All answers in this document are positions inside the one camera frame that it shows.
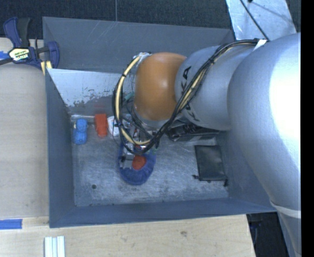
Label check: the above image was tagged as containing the blue fuzzy cloth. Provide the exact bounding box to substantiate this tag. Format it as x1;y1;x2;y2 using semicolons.
116;142;158;186

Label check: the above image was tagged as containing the pale wood board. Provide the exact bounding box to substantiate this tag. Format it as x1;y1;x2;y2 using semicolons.
0;38;50;220

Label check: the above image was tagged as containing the small white object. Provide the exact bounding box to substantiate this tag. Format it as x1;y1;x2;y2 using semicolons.
107;116;121;138

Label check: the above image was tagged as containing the red-orange toy block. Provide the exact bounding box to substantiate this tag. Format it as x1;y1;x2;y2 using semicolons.
94;113;109;138

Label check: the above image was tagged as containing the red-orange ball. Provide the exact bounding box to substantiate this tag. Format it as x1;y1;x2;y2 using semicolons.
131;155;147;171

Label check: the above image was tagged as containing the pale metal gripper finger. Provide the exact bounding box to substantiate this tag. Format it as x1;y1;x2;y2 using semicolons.
121;149;134;170

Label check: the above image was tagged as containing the blue toy figure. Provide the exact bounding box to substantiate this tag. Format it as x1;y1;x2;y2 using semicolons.
72;118;89;146

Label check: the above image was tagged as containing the black flat pouch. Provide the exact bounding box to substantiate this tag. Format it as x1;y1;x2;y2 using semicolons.
192;144;229;187

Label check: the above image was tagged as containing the grey metal bin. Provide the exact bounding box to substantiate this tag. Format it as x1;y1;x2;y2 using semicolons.
42;16;277;229

